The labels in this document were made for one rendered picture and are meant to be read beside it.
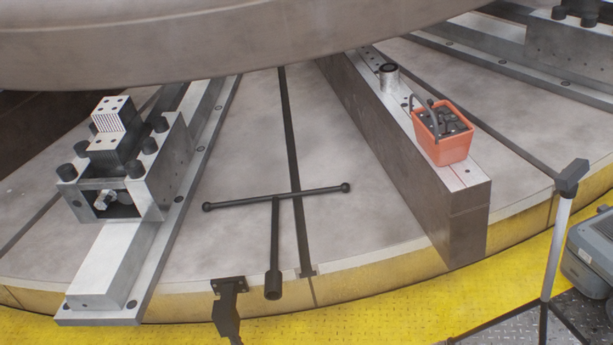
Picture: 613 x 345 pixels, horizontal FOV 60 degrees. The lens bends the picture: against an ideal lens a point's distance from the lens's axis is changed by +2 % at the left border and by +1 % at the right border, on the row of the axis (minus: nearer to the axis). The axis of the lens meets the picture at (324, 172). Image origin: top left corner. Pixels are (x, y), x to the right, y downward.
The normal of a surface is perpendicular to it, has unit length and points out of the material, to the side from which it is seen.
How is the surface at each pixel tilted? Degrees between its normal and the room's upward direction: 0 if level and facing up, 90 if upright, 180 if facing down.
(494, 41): 71
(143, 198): 90
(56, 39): 90
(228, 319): 90
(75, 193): 90
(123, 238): 0
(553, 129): 0
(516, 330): 0
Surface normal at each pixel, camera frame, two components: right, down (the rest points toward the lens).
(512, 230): 0.40, 0.55
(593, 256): -0.74, -0.28
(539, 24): -0.76, 0.50
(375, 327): -0.14, -0.75
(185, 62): 0.02, 0.65
